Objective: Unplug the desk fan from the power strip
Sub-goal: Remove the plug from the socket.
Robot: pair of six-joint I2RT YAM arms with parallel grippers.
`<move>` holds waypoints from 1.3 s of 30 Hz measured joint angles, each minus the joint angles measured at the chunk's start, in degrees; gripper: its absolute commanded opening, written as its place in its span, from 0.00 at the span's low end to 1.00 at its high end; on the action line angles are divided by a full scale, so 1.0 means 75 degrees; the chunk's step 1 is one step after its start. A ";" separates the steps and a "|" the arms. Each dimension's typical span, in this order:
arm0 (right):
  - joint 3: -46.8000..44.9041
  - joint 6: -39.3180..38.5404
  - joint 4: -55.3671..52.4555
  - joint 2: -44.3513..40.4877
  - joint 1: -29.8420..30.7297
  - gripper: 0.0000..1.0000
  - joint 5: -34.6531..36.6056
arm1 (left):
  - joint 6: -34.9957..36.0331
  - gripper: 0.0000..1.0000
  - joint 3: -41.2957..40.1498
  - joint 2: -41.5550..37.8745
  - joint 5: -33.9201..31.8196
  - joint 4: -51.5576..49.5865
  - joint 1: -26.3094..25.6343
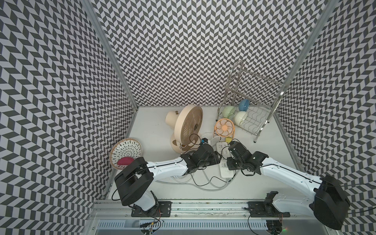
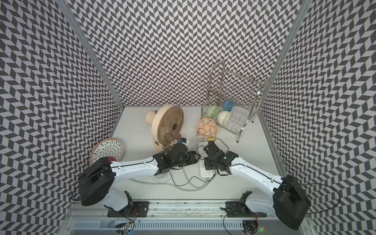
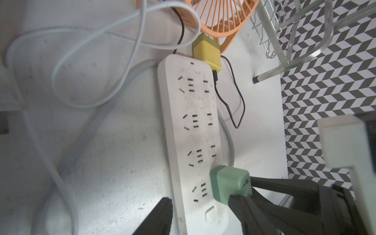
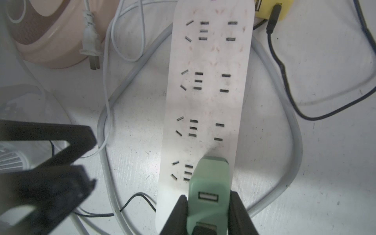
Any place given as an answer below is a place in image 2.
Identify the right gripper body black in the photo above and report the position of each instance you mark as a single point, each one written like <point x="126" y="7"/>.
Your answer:
<point x="210" y="164"/>

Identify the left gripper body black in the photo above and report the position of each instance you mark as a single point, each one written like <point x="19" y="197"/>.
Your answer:
<point x="177" y="163"/>

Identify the white power strip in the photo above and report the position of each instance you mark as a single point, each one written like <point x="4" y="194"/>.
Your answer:
<point x="207" y="174"/>

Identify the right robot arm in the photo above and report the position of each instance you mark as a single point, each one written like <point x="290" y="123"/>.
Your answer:
<point x="287" y="200"/>

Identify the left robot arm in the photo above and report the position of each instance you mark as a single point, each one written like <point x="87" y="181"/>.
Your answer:
<point x="96" y="183"/>

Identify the small white desk fan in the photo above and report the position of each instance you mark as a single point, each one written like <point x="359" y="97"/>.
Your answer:
<point x="165" y="177"/>

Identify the small orange desk fan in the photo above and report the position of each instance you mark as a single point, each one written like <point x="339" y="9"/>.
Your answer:
<point x="207" y="127"/>

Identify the large beige desk fan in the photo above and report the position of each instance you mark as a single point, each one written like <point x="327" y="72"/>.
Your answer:
<point x="166" y="125"/>

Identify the white bowl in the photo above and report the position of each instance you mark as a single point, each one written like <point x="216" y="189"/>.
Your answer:
<point x="223" y="117"/>

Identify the green bowl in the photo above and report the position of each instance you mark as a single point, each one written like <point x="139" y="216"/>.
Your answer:
<point x="212" y="111"/>

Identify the blue bowl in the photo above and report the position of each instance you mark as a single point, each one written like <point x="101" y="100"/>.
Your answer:
<point x="228" y="105"/>

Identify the metal dish rack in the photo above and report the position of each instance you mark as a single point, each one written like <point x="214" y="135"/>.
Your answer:
<point x="247" y="95"/>

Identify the patterned plate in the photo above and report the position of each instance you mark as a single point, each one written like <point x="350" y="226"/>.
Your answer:
<point x="110" y="147"/>

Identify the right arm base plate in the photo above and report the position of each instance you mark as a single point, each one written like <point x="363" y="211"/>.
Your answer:
<point x="235" y="209"/>

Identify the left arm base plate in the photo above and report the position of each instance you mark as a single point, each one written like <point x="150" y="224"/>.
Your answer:
<point x="135" y="209"/>

